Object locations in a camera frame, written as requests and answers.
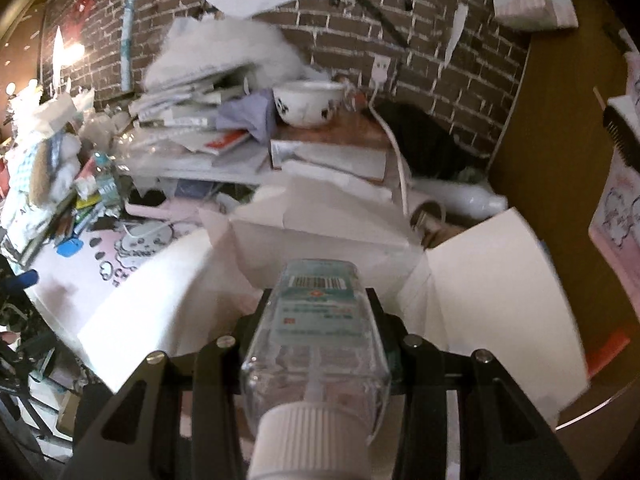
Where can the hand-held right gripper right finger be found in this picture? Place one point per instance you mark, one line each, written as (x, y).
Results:
(392, 332)

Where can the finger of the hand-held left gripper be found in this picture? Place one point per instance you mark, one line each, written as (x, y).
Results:
(22, 280)

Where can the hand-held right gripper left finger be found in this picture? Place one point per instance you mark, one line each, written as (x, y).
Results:
(250, 330)

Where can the clear spray bottle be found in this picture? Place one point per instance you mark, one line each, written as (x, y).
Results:
(315, 320)

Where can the pink cartoon cardboard box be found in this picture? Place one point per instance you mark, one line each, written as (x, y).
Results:
(500, 285)

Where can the pile of colourful stationery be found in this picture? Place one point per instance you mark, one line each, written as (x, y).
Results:
(85, 215)

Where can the clutter of stationery and packets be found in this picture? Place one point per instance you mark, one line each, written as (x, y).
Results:
(45, 170)

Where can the teal label water bottle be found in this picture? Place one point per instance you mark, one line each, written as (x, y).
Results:
(107, 185)

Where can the white plastic bottle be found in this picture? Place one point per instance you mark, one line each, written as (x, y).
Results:
(465, 197)

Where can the white shelf board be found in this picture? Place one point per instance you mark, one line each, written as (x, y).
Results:
(225, 172)

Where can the black cloth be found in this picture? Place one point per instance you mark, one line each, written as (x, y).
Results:
(430, 140)

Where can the brown flat box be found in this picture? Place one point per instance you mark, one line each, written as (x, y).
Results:
(340, 137)

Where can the purple cloth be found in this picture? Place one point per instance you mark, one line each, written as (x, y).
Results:
(247, 117)

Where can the red foam stick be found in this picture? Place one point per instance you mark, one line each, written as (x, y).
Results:
(607, 350)

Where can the stack of books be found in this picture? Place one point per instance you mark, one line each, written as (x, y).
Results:
(180, 115)

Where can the panda print bowl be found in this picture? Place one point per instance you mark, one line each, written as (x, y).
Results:
(305, 105)

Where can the glowing lamp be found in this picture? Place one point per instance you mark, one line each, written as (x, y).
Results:
(72, 52)

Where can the pink hanging organizer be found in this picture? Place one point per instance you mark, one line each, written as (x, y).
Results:
(620, 220)

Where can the pale blue pole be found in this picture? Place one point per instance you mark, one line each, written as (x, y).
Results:
(129, 25)

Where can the white fluffy cloth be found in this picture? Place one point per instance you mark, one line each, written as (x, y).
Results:
(230, 45)

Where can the black comb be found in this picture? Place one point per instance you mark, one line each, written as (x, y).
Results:
(622, 135)

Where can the white paper strip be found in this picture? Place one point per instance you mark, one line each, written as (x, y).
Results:
(456, 35)

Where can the black tape strips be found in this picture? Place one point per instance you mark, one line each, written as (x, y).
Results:
(380, 20)

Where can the white wall charger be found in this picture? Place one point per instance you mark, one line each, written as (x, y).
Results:
(381, 70)

